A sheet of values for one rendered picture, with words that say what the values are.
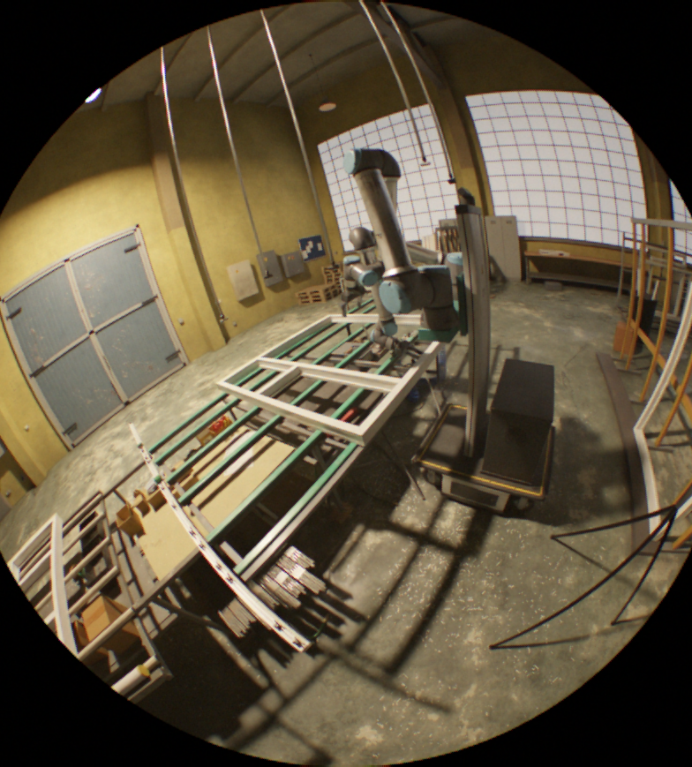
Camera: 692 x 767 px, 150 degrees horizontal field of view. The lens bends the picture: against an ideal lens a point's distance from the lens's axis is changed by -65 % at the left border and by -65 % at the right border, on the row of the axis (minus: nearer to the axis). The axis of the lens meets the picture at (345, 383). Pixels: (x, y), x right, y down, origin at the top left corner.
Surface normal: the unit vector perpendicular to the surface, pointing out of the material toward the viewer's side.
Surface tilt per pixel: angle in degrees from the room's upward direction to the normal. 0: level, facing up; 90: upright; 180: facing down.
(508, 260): 90
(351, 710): 0
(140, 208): 90
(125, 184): 90
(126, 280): 90
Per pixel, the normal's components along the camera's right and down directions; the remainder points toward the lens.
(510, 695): -0.22, -0.84
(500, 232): -0.57, 0.52
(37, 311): 0.79, 0.14
